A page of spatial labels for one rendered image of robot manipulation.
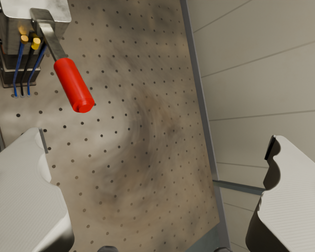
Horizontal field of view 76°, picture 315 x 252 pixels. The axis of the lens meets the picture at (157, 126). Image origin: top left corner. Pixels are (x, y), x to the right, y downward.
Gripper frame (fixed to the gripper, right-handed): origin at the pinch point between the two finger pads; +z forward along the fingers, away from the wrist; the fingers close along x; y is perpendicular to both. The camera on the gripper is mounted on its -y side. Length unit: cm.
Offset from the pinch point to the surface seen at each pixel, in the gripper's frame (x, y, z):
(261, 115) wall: 81, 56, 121
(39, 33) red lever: -12.9, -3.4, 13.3
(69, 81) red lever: -7.8, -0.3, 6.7
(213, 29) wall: 48, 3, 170
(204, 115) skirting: 50, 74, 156
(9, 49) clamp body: -20.6, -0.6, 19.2
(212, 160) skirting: 59, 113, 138
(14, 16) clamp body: -15.1, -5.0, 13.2
